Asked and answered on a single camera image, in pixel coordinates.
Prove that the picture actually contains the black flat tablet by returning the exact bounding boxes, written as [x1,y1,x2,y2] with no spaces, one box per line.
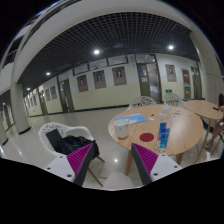
[45,128,64,148]

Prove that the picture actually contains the white plastic chair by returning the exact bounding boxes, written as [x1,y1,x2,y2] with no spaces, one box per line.
[163,92,184,108]
[128,95,157,110]
[37,121,106,188]

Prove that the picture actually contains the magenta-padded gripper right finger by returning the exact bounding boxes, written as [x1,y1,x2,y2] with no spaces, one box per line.
[130,142,183,186]

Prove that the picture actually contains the clear water bottle blue label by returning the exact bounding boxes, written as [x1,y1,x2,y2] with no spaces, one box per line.
[155,105,173,154]

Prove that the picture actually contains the white ceramic mug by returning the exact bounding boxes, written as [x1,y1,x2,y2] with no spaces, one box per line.
[113,118,130,140]

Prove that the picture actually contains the flat round red coaster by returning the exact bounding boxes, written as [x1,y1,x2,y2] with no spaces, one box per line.
[139,132,155,143]

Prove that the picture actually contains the round wooden side table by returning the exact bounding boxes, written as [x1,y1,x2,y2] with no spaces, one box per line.
[183,99,224,164]

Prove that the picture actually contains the dark wooden door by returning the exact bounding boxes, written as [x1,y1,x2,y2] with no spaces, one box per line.
[57,78,76,114]

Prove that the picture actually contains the black bag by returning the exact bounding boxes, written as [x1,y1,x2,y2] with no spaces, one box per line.
[54,134,100,159]

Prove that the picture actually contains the round ceiling lights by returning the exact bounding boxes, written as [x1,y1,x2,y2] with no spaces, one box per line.
[44,44,175,77]

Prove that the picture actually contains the grey metal double door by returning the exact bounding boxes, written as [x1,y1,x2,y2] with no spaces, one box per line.
[136,62,162,104]

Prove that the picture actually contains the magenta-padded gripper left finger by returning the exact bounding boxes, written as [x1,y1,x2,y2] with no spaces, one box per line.
[44,142,96,187]

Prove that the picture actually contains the person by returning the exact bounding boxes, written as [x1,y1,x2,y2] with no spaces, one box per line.
[204,93,224,149]

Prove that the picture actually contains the framed wall portraits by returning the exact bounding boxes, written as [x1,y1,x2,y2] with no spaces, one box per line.
[24,63,192,108]

